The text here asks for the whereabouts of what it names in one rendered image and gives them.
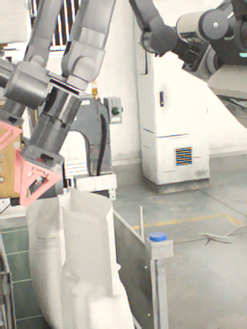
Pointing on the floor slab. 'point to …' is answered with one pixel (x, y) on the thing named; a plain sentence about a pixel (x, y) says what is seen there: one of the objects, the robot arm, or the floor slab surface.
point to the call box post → (161, 294)
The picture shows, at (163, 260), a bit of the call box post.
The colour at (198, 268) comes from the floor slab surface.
